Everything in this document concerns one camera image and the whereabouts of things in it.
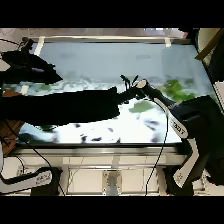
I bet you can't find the black cable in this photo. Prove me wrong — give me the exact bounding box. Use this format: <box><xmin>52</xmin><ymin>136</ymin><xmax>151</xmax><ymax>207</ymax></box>
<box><xmin>145</xmin><ymin>111</ymin><xmax>170</xmax><ymax>197</ymax></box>
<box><xmin>2</xmin><ymin>119</ymin><xmax>66</xmax><ymax>197</ymax></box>

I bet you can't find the silver frame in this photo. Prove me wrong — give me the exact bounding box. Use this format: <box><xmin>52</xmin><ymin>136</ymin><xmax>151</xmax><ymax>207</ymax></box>
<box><xmin>0</xmin><ymin>34</ymin><xmax>224</xmax><ymax>197</ymax></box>

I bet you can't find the black garment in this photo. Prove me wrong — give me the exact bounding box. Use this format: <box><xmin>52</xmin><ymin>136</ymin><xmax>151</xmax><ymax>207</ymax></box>
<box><xmin>0</xmin><ymin>85</ymin><xmax>122</xmax><ymax>128</ymax></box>

